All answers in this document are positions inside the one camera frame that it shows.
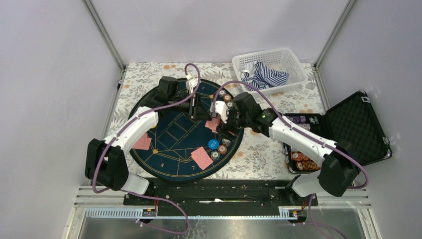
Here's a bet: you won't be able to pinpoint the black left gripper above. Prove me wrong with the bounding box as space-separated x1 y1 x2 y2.
168 92 212 120

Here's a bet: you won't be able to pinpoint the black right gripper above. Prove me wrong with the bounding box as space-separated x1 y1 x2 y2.
216 107 251 142

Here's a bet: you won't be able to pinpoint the red playing card deck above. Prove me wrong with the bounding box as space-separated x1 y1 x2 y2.
189 93 198 120

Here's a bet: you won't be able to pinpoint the red chip stack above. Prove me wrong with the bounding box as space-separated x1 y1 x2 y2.
217 144 227 155
223 94 232 102

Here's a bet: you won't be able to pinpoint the grey chip stack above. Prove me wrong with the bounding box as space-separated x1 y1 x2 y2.
221 138 231 146
218 90 226 97

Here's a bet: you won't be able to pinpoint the red card seat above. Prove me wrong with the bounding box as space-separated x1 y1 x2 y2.
205 116 221 133
132 133 152 150
191 147 213 170

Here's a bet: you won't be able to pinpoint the blue small blind button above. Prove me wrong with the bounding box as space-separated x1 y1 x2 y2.
208 139 219 150

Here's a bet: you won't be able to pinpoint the green blue 50 chip stack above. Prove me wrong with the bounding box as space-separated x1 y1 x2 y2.
210 150 220 161

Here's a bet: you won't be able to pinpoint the red card bottom seat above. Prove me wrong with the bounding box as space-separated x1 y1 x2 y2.
191 147 213 170

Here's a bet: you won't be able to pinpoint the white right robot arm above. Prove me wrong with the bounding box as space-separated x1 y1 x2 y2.
210 92 362 205

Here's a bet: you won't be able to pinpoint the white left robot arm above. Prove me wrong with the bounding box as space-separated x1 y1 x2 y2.
85 75 209 205

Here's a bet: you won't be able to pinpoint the floral tablecloth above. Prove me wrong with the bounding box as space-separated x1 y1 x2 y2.
104 62 325 180

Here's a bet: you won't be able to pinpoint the blue white striped cloth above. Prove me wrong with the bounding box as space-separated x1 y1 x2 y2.
240 61 290 91

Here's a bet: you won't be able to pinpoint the white plastic basket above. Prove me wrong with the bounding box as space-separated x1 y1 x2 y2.
232 48 308 97

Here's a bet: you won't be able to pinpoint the round dark blue poker mat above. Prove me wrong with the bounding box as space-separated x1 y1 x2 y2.
129 79 244 183

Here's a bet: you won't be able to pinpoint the red chips in case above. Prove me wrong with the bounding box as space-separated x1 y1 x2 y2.
291 151 321 172

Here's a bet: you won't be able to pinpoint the black aluminium poker case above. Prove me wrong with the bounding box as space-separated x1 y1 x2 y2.
286 90 392 166

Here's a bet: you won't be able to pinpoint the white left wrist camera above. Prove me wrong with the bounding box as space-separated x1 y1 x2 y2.
186 75 198 94

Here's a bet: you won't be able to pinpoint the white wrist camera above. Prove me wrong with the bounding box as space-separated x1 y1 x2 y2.
186 75 198 94
210 101 229 123

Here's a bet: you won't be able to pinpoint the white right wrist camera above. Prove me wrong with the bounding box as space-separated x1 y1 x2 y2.
210 101 229 123

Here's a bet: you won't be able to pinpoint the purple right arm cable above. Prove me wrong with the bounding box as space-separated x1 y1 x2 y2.
212 81 370 239

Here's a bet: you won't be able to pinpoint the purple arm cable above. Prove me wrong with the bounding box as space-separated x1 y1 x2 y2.
212 81 370 239
92 63 202 235

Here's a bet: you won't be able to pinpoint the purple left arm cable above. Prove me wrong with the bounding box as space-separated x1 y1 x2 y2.
92 63 202 235

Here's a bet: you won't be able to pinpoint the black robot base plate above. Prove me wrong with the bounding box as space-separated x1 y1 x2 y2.
123 179 318 217

